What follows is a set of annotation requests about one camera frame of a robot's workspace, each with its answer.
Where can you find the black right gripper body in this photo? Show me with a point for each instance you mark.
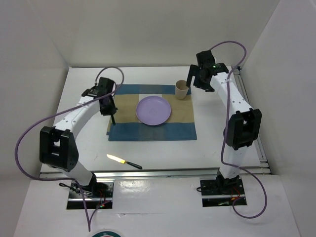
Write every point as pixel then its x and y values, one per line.
pixel 203 84

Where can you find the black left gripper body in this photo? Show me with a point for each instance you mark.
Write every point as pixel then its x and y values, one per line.
pixel 109 109

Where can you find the gold fork green handle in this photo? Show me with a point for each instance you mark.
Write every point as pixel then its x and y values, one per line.
pixel 113 119

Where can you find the beige plastic cup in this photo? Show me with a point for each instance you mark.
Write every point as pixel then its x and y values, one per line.
pixel 181 89

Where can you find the purple plastic plate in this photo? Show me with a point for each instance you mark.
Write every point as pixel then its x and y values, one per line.
pixel 153 110

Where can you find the gold knife green handle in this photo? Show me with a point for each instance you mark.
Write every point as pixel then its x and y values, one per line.
pixel 122 161

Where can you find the blue beige checked cloth napkin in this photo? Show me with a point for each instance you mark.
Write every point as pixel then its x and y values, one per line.
pixel 179 127

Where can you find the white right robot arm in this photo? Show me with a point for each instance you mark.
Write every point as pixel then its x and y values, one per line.
pixel 243 122

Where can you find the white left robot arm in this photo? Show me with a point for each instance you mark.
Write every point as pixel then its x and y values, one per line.
pixel 57 144

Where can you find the green round sticker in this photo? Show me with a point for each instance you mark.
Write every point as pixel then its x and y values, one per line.
pixel 106 233

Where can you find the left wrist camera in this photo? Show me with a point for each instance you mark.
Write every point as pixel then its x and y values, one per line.
pixel 106 83

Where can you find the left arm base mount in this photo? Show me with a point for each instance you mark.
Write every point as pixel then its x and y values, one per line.
pixel 102 198

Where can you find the aluminium right side rail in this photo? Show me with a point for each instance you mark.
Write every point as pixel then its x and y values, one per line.
pixel 249 134

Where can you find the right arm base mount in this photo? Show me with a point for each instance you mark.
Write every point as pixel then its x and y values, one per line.
pixel 214 196

